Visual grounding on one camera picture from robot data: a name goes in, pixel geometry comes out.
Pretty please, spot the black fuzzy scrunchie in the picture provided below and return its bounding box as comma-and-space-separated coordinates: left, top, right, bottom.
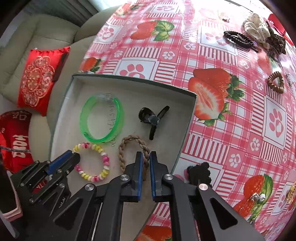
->
186, 162, 212, 187

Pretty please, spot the pink yellow beaded bracelet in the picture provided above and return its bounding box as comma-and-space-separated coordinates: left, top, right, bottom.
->
72, 141, 110, 183

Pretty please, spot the black beaded bracelet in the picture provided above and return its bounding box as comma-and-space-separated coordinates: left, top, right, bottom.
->
223, 30, 255, 49

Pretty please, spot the beige green sofa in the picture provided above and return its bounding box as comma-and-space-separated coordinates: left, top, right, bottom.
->
1, 7, 116, 161

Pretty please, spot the brown braided bracelet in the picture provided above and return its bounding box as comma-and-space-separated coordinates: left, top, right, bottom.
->
117, 134, 151, 182

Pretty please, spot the dark leopard scrunchie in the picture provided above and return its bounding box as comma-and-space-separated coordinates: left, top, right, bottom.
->
266, 27, 286, 58

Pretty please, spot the green translucent bangle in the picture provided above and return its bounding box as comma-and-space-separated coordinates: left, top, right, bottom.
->
79, 93, 125, 144

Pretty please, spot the white polka dot scrunchie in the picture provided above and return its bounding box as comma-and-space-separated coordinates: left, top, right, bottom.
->
243, 14, 270, 45

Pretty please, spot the strawberry plaid tablecloth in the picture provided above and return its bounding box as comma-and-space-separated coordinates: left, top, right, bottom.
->
80, 1, 295, 240

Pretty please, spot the red printed fabric bag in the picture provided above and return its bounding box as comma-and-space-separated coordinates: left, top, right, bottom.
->
1, 110, 34, 173

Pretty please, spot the brown spiral hair tie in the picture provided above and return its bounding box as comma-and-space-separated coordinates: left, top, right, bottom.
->
267, 71, 285, 95

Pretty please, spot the red embroidered cushion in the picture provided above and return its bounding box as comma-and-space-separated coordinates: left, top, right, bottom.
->
17, 46, 70, 116

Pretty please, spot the black claw hair clip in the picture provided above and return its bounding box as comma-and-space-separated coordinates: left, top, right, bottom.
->
138, 105, 170, 141

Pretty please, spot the white shallow cardboard box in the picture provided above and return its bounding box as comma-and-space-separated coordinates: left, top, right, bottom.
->
49, 73, 198, 241

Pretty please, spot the black smartphone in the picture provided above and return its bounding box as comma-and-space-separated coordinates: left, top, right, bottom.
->
53, 51, 69, 82

